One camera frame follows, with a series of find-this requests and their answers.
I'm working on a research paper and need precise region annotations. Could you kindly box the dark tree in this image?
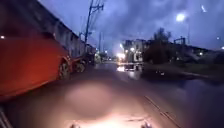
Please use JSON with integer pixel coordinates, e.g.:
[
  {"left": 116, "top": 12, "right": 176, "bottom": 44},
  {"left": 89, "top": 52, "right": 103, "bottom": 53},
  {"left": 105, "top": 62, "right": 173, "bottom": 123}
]
[{"left": 143, "top": 27, "right": 176, "bottom": 65}]

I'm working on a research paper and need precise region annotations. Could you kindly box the red car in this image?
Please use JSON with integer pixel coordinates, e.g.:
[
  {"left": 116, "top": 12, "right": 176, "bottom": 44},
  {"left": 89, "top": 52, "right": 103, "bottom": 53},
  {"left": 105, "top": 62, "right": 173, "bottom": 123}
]
[{"left": 0, "top": 30, "right": 73, "bottom": 102}]

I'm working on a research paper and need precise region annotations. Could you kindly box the grass verge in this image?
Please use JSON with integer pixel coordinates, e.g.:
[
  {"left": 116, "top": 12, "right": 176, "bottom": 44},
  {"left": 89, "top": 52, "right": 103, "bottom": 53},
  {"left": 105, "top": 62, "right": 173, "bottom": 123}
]
[{"left": 143, "top": 61, "right": 224, "bottom": 82}]

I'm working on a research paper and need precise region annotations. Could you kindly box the vehicle with bright headlights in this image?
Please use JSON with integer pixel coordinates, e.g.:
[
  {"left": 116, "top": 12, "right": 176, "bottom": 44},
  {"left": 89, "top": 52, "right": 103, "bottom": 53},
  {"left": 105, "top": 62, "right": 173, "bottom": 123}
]
[{"left": 116, "top": 49, "right": 145, "bottom": 72}]

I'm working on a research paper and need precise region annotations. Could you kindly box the wet dark asphalt road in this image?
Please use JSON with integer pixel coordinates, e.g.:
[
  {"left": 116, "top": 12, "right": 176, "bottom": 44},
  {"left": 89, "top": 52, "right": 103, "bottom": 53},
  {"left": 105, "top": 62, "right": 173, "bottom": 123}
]
[{"left": 0, "top": 61, "right": 224, "bottom": 128}]

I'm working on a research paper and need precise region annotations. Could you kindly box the street lamp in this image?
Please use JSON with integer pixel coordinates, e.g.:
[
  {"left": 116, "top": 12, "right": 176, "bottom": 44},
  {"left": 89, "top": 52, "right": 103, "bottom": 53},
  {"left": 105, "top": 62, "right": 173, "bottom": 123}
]
[{"left": 175, "top": 12, "right": 193, "bottom": 46}]

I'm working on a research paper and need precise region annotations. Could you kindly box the low building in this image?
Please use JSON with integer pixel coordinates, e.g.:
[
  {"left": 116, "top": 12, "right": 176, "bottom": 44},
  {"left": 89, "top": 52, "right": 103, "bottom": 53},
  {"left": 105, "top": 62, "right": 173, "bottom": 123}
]
[{"left": 173, "top": 36, "right": 224, "bottom": 65}]

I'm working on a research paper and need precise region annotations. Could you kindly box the long grey building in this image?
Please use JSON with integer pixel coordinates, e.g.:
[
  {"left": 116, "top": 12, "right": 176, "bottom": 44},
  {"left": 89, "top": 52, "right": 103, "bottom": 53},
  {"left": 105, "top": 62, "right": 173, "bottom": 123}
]
[{"left": 0, "top": 0, "right": 98, "bottom": 60}]

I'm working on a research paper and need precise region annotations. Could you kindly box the utility pole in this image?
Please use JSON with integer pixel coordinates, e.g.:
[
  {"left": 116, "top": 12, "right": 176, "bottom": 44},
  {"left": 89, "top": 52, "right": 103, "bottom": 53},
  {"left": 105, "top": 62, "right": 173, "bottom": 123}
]
[{"left": 83, "top": 0, "right": 105, "bottom": 46}]

